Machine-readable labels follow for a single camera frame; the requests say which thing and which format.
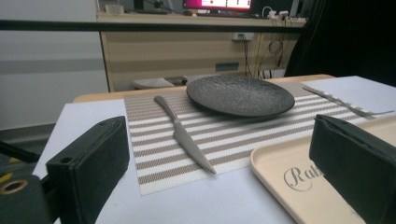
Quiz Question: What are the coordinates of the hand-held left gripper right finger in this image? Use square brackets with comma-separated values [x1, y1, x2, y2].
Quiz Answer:
[308, 114, 396, 224]

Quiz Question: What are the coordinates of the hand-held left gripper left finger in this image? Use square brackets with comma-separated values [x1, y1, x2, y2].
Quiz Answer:
[46, 115, 131, 224]

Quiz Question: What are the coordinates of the silver fork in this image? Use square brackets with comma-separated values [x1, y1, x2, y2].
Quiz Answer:
[302, 85, 396, 119]

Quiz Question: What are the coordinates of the beige plastic tray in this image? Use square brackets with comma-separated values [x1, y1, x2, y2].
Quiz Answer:
[249, 115, 396, 224]

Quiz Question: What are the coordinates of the silver table knife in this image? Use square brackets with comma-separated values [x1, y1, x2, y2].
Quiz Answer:
[153, 95, 218, 175]

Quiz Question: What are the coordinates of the office chair base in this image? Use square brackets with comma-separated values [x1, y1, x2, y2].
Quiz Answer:
[132, 77, 176, 91]

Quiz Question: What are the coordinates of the white partition panel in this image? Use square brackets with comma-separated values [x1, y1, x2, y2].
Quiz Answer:
[0, 0, 110, 130]

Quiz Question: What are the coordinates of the black curtain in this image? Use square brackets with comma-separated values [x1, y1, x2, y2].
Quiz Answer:
[284, 0, 396, 88]

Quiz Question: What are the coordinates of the striped beige placemat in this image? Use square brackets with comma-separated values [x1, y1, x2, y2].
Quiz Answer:
[124, 81, 375, 196]

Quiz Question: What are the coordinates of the light wooden desk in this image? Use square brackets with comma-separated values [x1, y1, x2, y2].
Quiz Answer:
[96, 11, 307, 92]

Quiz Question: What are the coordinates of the small clear container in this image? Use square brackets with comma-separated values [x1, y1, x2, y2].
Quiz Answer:
[105, 3, 125, 15]

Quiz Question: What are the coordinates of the white power strip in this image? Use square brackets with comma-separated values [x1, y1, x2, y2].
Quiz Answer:
[262, 8, 290, 21]

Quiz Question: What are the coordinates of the computer monitor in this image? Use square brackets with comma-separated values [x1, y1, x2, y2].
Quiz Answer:
[182, 0, 253, 13]

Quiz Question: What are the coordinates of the black frame bar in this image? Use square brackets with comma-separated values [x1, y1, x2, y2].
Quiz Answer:
[0, 19, 304, 35]

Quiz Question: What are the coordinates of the bundle of hanging cables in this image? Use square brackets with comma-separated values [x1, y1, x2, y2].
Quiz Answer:
[241, 18, 290, 78]

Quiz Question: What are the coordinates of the white wall socket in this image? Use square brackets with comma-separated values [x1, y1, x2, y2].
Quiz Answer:
[232, 32, 255, 42]

